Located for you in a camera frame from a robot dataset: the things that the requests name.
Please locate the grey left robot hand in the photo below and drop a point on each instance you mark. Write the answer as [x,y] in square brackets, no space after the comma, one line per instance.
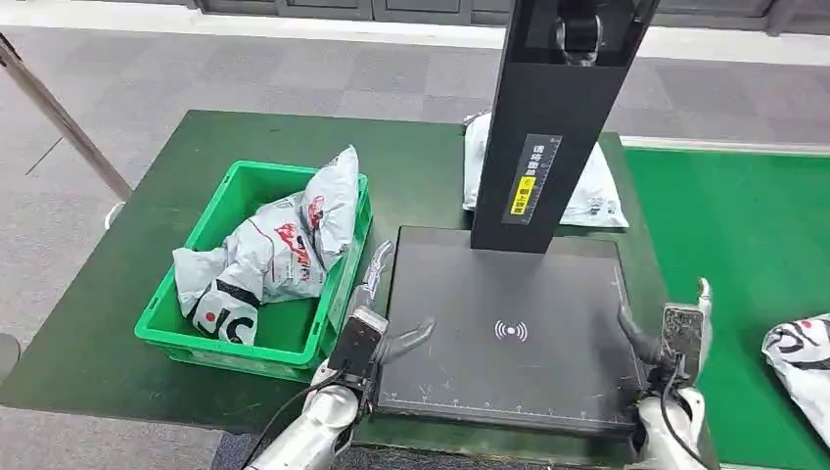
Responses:
[405,340]

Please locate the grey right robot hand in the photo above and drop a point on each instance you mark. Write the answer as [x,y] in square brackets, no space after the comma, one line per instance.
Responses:
[639,340]

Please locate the green plastic crate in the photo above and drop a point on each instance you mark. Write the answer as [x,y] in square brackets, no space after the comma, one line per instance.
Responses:
[292,331]

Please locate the white parcel bag red print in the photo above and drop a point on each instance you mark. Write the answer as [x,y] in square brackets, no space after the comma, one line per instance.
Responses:
[334,201]

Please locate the white parcel bag black print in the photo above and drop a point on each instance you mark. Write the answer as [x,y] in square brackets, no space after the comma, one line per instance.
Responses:
[801,363]
[259,259]

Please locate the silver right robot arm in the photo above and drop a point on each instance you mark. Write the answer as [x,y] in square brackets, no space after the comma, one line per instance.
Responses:
[668,434]

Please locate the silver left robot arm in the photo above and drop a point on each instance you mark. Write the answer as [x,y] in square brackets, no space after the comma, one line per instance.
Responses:
[311,428]

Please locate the bright green mat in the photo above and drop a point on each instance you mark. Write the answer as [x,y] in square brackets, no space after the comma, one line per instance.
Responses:
[733,233]

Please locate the plain white parcel bag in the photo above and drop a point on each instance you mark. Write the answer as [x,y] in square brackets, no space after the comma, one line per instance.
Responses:
[596,194]

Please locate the black yellow column label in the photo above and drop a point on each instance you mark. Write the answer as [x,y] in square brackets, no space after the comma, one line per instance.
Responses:
[532,181]

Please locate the black scanner column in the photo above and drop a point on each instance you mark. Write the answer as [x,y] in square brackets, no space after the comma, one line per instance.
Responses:
[551,117]

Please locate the dark grey cabinet row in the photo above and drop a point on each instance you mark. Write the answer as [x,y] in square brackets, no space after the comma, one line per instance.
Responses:
[389,8]

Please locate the dark round floor object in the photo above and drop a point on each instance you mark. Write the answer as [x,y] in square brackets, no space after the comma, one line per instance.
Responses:
[8,357]

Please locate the grey metal pole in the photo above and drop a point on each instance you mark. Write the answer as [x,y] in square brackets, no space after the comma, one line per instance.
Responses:
[65,123]

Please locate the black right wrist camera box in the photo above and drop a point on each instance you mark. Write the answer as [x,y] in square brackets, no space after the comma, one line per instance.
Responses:
[682,340]

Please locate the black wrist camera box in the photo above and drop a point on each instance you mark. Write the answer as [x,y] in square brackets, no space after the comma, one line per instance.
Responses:
[682,340]
[356,344]

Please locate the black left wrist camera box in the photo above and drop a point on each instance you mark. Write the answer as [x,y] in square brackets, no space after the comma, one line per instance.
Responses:
[356,344]

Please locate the black scanner base plate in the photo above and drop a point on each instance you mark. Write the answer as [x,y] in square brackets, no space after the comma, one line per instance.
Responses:
[519,350]

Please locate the scanner camera lens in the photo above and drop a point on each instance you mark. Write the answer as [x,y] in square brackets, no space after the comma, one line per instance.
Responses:
[579,36]

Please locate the white table bracket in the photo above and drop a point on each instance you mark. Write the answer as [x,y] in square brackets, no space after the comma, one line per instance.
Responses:
[112,215]

